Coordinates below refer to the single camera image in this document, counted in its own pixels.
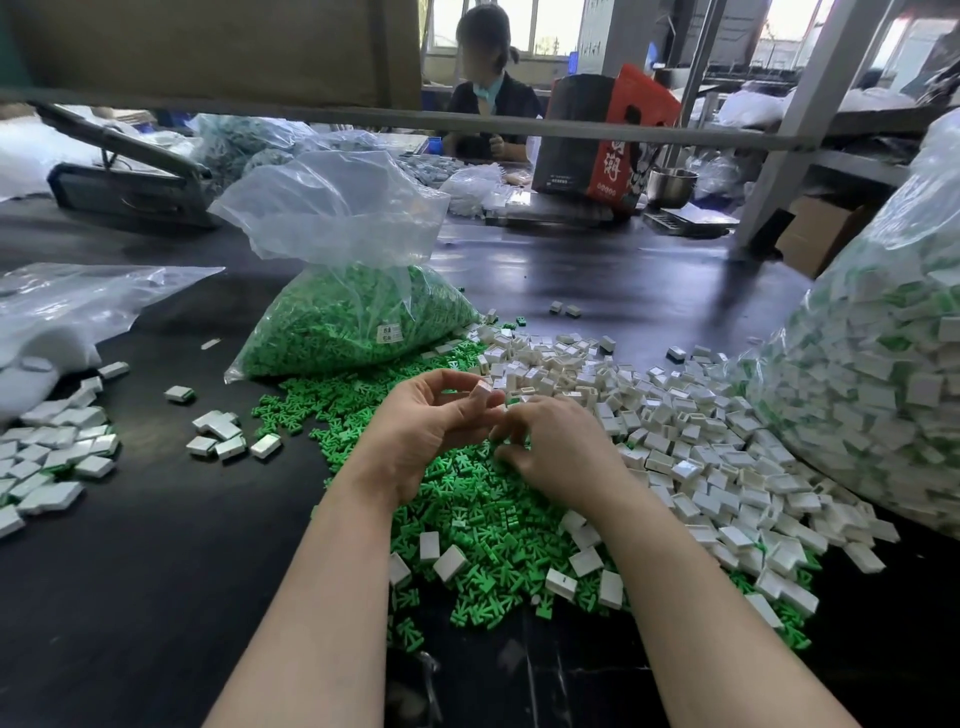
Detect large bag of white caps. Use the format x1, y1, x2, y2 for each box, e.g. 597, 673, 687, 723
745, 108, 960, 539

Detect grey metal shelf frame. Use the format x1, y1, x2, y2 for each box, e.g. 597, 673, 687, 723
0, 0, 960, 254

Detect person's right forearm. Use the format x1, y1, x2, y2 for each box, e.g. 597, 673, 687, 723
592, 487, 860, 728

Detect white bags on shelf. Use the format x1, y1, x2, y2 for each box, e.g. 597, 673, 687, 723
717, 85, 923, 129

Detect person's left hand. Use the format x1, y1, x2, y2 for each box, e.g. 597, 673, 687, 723
337, 369, 509, 507

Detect person's right hand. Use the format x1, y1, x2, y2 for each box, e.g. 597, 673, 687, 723
492, 397, 639, 521

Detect black and red box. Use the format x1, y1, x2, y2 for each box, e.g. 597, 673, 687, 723
532, 63, 684, 212

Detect white plastic sheet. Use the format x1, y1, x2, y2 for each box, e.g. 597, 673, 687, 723
0, 120, 99, 203

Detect person's left forearm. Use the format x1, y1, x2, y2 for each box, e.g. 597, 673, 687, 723
205, 480, 404, 728

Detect cardboard box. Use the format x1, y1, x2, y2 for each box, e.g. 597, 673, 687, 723
777, 195, 875, 279

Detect bag of green clips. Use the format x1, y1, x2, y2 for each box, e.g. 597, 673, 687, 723
210, 150, 479, 383

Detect brown board panel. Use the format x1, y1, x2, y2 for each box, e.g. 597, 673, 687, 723
0, 0, 423, 107

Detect crumpled white plastic bag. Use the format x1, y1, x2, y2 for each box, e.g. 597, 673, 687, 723
438, 162, 515, 218

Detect white paper sheets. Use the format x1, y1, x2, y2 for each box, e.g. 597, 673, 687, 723
645, 202, 741, 239

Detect pile of green parts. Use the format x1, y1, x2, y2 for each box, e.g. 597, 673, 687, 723
250, 337, 819, 654

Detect pile of white plastic caps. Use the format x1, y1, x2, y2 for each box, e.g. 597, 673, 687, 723
390, 318, 902, 629

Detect empty clear plastic bag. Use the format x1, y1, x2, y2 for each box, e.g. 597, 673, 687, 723
0, 264, 225, 425

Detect metal bowl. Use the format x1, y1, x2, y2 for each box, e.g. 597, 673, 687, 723
648, 168, 699, 209

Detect pile of assembled white pieces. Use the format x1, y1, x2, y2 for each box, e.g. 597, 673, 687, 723
0, 360, 131, 542

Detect black table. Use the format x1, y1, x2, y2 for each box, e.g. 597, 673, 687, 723
0, 142, 960, 728

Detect clear bag of pale parts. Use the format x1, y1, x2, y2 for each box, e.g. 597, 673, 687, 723
189, 114, 452, 188

